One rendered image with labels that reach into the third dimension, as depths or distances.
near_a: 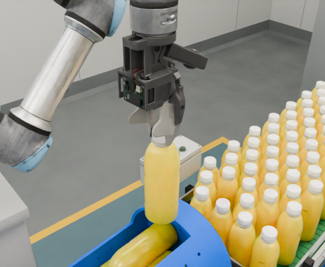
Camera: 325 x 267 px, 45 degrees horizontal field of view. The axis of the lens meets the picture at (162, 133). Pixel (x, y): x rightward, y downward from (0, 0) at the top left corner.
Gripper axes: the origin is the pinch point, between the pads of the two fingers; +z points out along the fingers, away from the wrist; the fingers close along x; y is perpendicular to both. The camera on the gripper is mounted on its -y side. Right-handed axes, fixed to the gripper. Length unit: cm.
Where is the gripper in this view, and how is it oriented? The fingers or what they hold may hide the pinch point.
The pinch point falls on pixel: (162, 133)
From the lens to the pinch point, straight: 74.6
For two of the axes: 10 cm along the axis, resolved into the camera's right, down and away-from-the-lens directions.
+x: 7.0, 3.8, -6.1
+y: -7.1, 3.6, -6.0
